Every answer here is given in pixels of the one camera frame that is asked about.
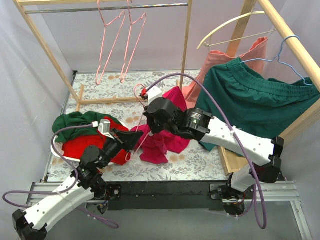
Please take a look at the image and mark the magenta t shirt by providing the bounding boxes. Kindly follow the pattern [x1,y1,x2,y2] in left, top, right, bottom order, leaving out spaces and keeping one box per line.
[130,86,192,165]

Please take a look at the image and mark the pink wire hanger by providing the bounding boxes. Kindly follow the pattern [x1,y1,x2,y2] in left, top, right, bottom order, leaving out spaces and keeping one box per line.
[120,0,147,84]
[125,83,149,162]
[94,0,127,85]

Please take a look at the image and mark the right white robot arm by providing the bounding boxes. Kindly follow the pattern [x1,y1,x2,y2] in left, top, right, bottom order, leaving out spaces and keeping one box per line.
[143,97,284,199]

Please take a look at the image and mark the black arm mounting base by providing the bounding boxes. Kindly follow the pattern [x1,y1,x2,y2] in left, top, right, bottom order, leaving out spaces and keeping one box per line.
[88,180,253,217]

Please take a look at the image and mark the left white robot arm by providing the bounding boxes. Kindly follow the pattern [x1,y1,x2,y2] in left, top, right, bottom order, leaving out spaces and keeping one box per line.
[12,128,144,240]

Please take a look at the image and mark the red t shirt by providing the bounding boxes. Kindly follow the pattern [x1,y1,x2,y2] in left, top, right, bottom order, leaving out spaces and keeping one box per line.
[62,116,129,166]

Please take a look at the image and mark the dark green t shirt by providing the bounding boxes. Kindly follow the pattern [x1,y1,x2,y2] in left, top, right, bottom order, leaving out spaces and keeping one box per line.
[51,111,107,143]

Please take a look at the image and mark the cream plastic hanger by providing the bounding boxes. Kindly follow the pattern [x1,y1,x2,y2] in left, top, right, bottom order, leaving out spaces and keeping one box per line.
[196,11,277,50]

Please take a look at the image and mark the white laundry basket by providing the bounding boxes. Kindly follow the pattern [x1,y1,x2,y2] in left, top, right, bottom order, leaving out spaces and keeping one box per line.
[51,123,115,168]

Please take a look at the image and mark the teal green shorts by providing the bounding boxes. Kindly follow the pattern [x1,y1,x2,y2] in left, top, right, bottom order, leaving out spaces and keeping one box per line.
[195,58,320,139]

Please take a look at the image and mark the salmon pink shorts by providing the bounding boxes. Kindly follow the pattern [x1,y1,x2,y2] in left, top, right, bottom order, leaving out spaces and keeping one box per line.
[182,37,268,109]

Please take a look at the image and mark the small wooden clothes rack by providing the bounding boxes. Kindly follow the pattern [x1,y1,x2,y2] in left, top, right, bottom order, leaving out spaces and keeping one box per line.
[13,0,193,111]

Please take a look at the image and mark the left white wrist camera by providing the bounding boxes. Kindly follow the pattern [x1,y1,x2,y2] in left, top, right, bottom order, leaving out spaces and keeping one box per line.
[92,119,113,139]

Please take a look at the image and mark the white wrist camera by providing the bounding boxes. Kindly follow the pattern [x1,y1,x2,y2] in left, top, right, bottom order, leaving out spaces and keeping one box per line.
[92,119,113,139]
[140,86,163,104]

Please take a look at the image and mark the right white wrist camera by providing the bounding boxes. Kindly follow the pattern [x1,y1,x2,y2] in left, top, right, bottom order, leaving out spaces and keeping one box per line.
[140,86,163,104]

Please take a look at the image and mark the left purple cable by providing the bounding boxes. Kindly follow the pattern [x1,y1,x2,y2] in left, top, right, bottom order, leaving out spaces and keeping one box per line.
[2,122,120,230]

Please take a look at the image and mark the purple cable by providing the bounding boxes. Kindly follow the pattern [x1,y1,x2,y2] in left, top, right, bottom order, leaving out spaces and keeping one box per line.
[2,122,120,230]
[148,72,268,230]

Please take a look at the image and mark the aluminium table frame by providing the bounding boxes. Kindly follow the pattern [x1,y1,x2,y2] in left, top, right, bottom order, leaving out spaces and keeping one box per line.
[19,181,313,240]

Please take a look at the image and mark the blue wire hanger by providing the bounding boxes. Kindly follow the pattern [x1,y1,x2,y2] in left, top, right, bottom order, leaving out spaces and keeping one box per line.
[240,35,313,86]

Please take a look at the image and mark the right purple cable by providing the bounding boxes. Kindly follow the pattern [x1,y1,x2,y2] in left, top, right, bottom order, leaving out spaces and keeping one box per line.
[148,72,268,230]

